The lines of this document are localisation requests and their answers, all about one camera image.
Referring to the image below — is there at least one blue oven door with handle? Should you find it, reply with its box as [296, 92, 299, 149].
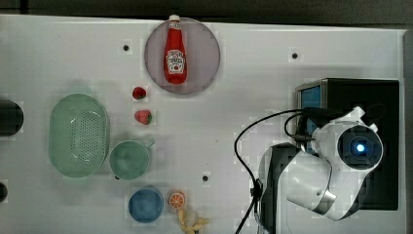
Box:
[298, 86, 321, 135]

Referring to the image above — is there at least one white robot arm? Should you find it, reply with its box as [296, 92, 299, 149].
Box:
[254, 106, 384, 234]

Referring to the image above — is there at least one black toaster oven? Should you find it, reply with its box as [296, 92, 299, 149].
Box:
[296, 78, 399, 211]

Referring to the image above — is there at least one red green strawberry toy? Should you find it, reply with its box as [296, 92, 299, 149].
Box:
[134, 109, 152, 125]

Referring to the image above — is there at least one grey round plate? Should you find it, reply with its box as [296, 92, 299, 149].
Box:
[144, 18, 220, 95]

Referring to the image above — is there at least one red ketchup bottle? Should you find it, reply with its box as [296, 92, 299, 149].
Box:
[164, 15, 187, 85]

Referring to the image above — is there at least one orange slice toy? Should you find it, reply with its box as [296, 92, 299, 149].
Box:
[169, 191, 186, 210]

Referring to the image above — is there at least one green mug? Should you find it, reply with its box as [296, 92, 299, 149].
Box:
[109, 138, 155, 180]

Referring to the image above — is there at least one peeled banana toy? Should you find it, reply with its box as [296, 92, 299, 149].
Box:
[177, 209, 209, 234]

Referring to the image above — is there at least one blue bowl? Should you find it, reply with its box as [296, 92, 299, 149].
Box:
[128, 187, 164, 223]

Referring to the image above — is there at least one green perforated colander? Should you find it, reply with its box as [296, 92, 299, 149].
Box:
[49, 94, 110, 178]

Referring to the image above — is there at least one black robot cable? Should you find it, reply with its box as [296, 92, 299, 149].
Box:
[233, 108, 313, 234]

